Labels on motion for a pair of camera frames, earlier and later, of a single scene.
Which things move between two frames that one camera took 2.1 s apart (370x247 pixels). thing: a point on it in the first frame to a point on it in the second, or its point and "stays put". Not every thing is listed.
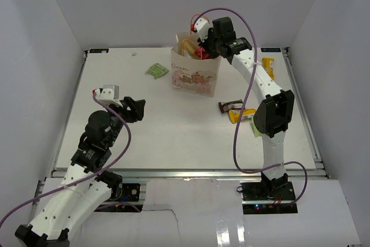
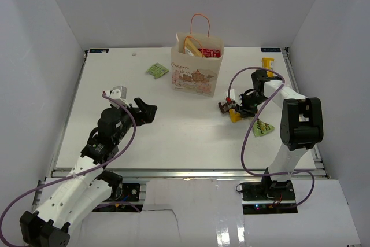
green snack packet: [157, 70] stays put
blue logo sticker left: [99, 51] stays put
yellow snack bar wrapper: [235, 114] stays put
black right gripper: [211, 34] to [244, 110]
